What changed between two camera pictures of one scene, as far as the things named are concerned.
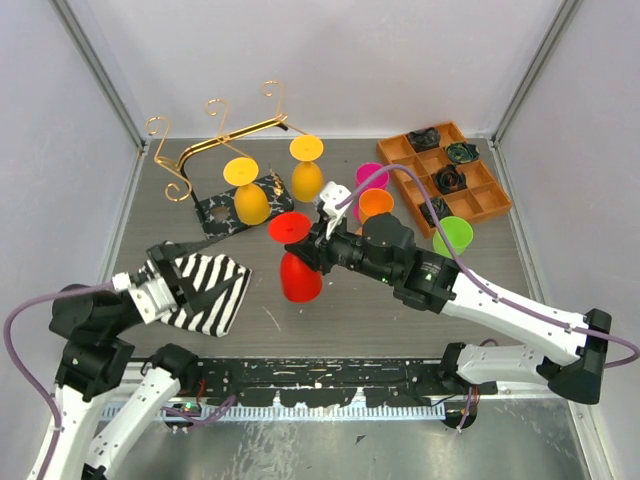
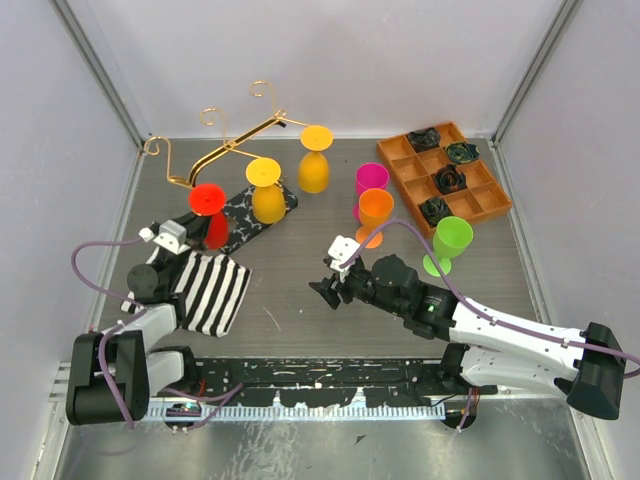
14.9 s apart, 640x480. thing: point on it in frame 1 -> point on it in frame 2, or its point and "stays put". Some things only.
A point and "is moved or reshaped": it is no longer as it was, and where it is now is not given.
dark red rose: [448, 179] stays put
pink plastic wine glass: [365, 172] stays put
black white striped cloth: [214, 315] stays put
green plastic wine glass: [458, 232] stays put
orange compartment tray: [460, 180] stays put
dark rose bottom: [439, 207] stays put
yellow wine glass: [251, 201] -> [268, 197]
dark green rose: [459, 152] stays put
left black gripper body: [171, 276] -> [194, 239]
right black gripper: [316, 252] -> [325, 288]
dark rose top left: [424, 139] stays put
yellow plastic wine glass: [307, 178] is moved or reshaped
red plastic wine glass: [301, 282] -> [210, 200]
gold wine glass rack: [218, 210] -> [278, 117]
